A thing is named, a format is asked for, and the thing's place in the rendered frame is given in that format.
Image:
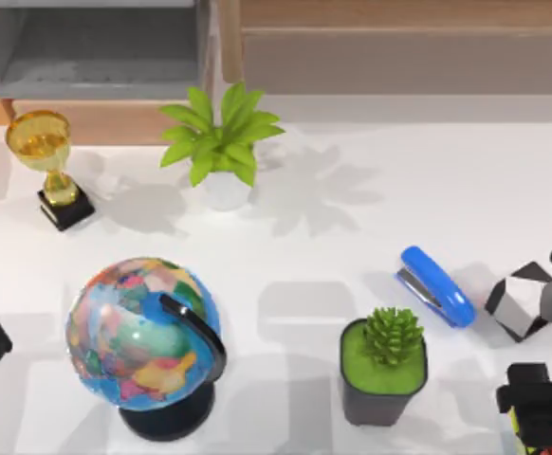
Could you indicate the leafy plant in white pot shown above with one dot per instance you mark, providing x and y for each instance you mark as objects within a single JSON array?
[{"x": 221, "y": 142}]

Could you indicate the blue stapler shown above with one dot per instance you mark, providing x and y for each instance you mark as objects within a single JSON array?
[{"x": 439, "y": 284}]

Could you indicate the colourful globe on black stand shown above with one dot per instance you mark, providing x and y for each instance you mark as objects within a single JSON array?
[{"x": 134, "y": 332}]

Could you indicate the succulent in dark grey pot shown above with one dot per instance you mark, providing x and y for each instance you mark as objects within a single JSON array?
[{"x": 382, "y": 374}]

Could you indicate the pale wooden drawer front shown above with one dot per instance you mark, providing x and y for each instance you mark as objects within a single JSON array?
[{"x": 100, "y": 121}]

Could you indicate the brown cupboard drawer front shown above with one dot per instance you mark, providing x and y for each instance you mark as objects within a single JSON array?
[{"x": 409, "y": 64}]

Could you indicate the wooden cupboard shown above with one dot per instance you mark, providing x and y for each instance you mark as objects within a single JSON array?
[{"x": 399, "y": 16}]

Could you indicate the black and white cube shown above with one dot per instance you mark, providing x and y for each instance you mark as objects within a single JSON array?
[{"x": 518, "y": 301}]

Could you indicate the gold trophy with black base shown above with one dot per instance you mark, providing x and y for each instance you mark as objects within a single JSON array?
[{"x": 39, "y": 137}]

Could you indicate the multicoloured puzzle cube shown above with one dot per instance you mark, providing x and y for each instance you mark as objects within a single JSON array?
[{"x": 537, "y": 407}]

